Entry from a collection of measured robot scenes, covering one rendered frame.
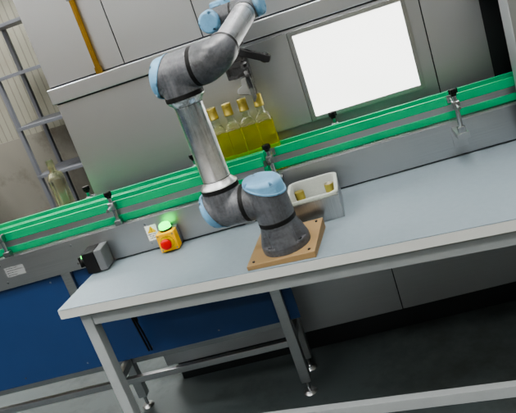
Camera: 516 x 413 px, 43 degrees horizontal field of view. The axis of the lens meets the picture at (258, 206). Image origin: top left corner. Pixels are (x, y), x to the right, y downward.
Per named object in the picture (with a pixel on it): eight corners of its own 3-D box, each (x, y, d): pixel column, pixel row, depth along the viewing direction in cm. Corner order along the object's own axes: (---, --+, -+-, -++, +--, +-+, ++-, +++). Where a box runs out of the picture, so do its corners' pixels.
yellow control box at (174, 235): (183, 242, 241) (177, 223, 239) (180, 250, 234) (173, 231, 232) (166, 247, 242) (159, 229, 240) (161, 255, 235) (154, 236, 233)
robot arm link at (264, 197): (289, 221, 190) (273, 179, 185) (247, 230, 196) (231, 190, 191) (298, 202, 200) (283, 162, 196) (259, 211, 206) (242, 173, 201)
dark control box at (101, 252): (115, 260, 246) (106, 240, 244) (109, 270, 239) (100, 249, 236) (95, 266, 248) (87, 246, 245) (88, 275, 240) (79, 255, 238)
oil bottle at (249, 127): (272, 166, 248) (254, 112, 241) (271, 170, 243) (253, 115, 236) (258, 170, 249) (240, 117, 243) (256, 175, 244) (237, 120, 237)
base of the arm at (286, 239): (312, 246, 193) (301, 217, 190) (264, 262, 195) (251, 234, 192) (309, 225, 207) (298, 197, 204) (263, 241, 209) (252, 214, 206)
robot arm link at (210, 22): (222, 3, 210) (233, -1, 220) (192, 15, 215) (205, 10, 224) (231, 27, 213) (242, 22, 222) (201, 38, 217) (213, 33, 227)
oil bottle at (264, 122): (287, 162, 247) (269, 108, 240) (286, 166, 242) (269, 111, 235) (272, 166, 248) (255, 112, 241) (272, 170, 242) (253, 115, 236)
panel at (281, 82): (424, 86, 245) (402, -6, 235) (426, 88, 242) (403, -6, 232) (198, 154, 261) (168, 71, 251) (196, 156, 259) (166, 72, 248)
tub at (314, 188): (342, 192, 234) (335, 170, 232) (345, 215, 213) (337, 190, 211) (295, 206, 237) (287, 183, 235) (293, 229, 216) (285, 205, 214)
